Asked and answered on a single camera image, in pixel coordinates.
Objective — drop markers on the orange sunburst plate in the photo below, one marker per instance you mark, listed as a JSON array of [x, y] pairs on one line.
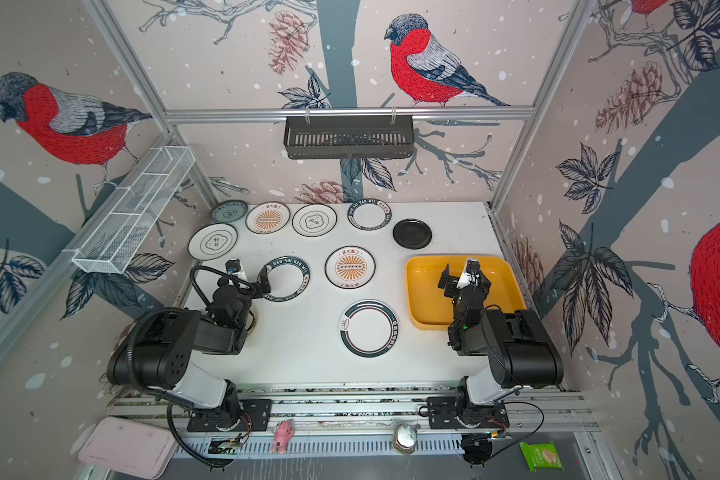
[[268, 218], [350, 267]]

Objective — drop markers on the pink toy figure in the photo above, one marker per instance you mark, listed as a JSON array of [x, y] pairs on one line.
[[282, 436]]

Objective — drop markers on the yellow plastic bin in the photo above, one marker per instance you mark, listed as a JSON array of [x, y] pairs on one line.
[[428, 306]]

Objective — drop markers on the green snack packet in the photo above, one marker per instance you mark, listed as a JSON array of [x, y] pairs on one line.
[[541, 456]]

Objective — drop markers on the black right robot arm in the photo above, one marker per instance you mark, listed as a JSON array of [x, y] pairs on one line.
[[519, 350]]

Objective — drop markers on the silver round object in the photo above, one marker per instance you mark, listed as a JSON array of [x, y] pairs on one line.
[[405, 438]]

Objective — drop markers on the pink tray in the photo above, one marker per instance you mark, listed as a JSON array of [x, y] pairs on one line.
[[129, 447]]

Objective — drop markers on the white mesh wall shelf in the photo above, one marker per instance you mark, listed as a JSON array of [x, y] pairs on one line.
[[138, 205]]

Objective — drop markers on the aluminium rail base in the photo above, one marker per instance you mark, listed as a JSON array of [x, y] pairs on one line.
[[335, 422]]

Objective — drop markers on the black hanging wire basket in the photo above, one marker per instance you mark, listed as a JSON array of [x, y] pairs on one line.
[[349, 137]]

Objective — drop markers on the small teal plate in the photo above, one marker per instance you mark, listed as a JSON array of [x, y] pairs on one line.
[[229, 211]]

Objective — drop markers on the small black plate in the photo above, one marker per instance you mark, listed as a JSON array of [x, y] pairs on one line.
[[412, 234]]

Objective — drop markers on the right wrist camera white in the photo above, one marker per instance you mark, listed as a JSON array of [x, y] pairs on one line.
[[472, 271]]

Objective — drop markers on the white plate brown cloud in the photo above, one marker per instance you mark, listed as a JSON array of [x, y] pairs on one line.
[[314, 221]]

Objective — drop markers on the white plate dark rim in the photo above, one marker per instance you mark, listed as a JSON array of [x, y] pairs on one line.
[[212, 242]]

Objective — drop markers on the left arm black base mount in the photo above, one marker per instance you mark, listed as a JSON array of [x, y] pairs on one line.
[[238, 416]]

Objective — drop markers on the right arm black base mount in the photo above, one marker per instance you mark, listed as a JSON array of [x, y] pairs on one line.
[[450, 412]]

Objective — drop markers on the green rim plate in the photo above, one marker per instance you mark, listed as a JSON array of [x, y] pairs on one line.
[[288, 277], [369, 214]]

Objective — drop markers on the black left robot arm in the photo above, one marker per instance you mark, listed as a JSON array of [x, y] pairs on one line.
[[155, 357]]

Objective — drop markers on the green red rimmed white plate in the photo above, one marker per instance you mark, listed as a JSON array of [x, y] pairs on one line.
[[368, 328]]

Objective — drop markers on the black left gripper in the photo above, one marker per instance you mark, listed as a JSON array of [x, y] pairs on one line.
[[240, 282]]

